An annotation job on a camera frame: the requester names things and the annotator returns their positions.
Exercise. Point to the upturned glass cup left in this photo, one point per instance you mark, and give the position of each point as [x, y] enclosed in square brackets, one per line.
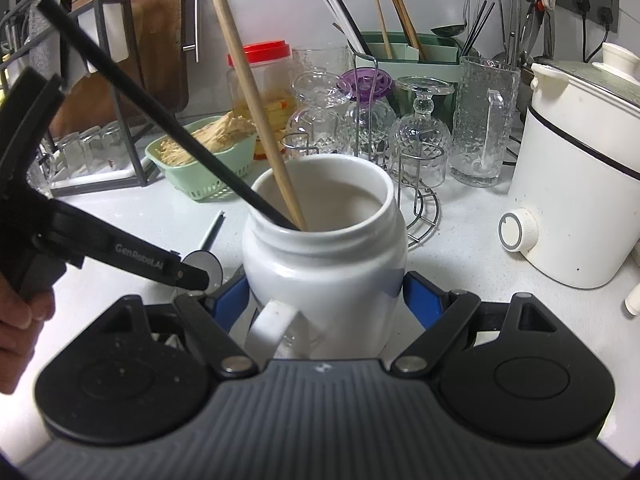
[317, 126]

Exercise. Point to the brown wooden cutting board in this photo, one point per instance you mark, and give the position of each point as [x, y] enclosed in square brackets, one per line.
[158, 25]

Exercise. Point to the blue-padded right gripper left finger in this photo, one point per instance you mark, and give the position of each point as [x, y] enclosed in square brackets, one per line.
[207, 321]

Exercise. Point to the black chopstick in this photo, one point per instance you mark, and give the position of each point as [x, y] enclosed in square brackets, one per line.
[71, 32]

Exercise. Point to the red-lidded plastic jar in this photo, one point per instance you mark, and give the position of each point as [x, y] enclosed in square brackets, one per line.
[272, 67]

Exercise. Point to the white electric cooking pot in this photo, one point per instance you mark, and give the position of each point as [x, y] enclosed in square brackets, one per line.
[574, 195]

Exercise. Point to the white spoon with black rim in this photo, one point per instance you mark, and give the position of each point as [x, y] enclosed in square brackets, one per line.
[205, 260]

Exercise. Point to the textured glass pitcher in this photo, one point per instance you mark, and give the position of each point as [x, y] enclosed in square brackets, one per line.
[485, 108]

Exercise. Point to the purple-lidded glass jar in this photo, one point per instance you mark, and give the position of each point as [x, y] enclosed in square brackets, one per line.
[369, 116]

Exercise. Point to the dried noodle bundle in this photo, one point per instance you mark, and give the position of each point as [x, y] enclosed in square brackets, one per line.
[216, 136]

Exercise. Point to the person's left hand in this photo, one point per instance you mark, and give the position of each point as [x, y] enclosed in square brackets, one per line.
[21, 322]

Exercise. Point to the white ceramic Starbucks mug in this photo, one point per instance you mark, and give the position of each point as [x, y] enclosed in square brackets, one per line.
[331, 291]

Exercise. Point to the black metal dish rack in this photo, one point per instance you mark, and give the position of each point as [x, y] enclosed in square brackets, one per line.
[96, 133]

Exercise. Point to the long wooden handled utensil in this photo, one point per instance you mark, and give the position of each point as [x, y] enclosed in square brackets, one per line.
[260, 118]

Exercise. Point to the upturned stemmed glass cup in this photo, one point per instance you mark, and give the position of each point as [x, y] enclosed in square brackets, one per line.
[418, 140]

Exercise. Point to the metal wire cup rack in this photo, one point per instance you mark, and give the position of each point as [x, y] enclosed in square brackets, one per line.
[418, 203]

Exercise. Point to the green utensil holder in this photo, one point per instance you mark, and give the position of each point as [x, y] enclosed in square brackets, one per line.
[441, 56]

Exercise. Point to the metal ladle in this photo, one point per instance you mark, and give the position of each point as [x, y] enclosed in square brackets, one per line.
[456, 29]

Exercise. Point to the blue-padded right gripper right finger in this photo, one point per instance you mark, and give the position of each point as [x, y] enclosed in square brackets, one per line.
[444, 317]

